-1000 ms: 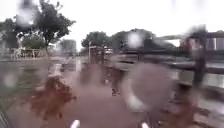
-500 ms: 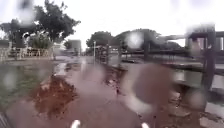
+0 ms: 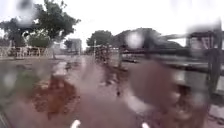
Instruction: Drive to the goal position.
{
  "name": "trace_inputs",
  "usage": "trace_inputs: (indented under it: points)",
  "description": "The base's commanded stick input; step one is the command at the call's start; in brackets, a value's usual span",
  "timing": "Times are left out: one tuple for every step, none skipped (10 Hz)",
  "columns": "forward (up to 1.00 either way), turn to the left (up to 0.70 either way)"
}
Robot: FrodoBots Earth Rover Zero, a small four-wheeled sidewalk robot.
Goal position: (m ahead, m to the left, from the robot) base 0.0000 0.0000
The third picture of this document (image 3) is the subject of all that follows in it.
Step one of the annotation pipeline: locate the round green tree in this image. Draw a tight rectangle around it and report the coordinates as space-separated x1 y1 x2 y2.
86 29 114 48

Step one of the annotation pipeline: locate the dark roofed shelter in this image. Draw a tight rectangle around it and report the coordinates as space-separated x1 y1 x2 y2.
111 27 188 51

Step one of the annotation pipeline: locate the grey building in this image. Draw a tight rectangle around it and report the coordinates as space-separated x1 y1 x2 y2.
68 37 83 55

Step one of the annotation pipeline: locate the robot's own part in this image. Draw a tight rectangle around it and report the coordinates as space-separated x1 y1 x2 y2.
70 119 82 128

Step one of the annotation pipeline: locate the dark wooden railing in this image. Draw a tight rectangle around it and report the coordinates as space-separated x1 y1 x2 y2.
118 24 224 98

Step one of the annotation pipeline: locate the large dark green tree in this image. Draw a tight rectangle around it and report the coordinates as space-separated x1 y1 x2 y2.
0 0 82 60

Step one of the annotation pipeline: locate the pale fence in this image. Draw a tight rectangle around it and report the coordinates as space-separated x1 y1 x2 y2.
0 45 54 60

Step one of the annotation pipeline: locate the grass patch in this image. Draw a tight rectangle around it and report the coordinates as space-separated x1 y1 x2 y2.
0 63 54 108

